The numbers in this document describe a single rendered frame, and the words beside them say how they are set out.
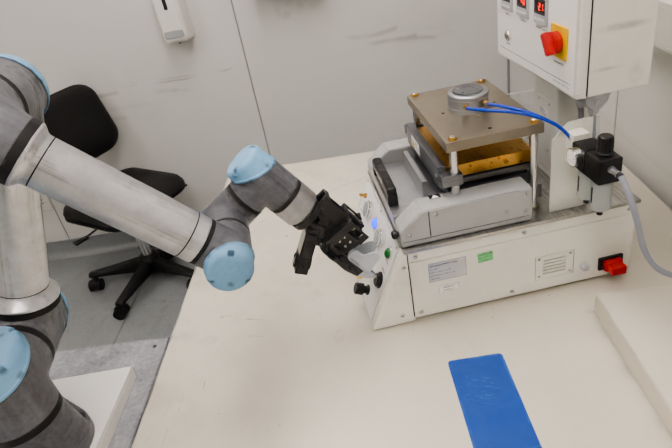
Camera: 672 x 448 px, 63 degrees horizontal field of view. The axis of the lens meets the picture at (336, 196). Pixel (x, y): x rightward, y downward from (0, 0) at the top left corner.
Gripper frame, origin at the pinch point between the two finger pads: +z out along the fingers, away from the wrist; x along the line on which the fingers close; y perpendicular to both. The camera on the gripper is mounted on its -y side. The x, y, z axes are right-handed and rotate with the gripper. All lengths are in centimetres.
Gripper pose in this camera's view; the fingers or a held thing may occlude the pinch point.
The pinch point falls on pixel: (368, 274)
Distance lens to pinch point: 109.7
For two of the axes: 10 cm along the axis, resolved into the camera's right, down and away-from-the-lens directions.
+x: -1.4, -4.7, 8.7
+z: 6.9, 5.9, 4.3
